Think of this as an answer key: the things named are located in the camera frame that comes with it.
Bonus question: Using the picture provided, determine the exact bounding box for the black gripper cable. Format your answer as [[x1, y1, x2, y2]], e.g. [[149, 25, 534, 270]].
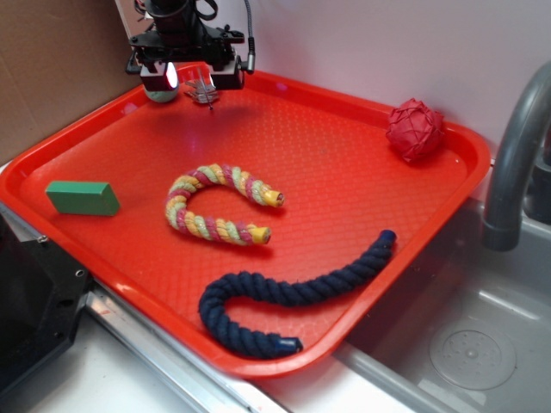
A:
[[238, 0, 257, 76]]

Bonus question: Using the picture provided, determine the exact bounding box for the green rectangular block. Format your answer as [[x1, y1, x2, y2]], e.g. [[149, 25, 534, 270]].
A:
[[46, 181, 121, 216]]

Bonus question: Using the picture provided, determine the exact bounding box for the brown cardboard panel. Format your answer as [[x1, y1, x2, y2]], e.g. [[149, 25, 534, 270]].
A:
[[1, 1, 147, 164]]

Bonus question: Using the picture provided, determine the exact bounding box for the grey faucet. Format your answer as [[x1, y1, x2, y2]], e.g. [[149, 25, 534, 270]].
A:
[[481, 63, 550, 251]]

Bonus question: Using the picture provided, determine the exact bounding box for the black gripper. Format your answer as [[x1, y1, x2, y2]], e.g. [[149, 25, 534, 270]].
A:
[[126, 1, 245, 91]]

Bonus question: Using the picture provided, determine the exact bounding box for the grey plastic sink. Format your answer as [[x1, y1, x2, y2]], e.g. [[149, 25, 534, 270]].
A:
[[335, 201, 550, 412]]

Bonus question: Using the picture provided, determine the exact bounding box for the multicolour twisted rope toy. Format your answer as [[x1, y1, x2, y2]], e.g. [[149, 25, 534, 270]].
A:
[[164, 163, 285, 246]]

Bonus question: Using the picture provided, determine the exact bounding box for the dark blue rope toy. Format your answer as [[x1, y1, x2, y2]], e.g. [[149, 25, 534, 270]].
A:
[[198, 230, 397, 360]]

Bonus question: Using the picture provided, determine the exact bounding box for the red plastic tray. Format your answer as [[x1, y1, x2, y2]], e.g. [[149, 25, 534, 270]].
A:
[[1, 71, 491, 379]]

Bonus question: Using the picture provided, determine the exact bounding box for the red woven ball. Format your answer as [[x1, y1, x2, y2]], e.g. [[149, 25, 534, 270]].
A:
[[386, 98, 444, 163]]

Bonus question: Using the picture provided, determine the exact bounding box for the green rubber ball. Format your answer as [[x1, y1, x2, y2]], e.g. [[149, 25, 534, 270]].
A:
[[144, 86, 179, 104]]

